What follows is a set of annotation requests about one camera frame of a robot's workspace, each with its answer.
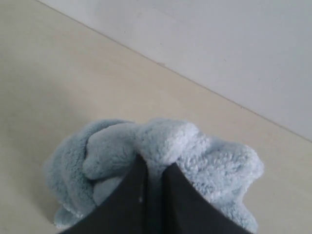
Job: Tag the light blue terry towel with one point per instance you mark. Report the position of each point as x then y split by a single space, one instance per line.
88 165

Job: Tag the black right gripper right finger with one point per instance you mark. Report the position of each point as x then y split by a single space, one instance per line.
185 211

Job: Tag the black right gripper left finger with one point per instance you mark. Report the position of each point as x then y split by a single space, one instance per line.
123 212

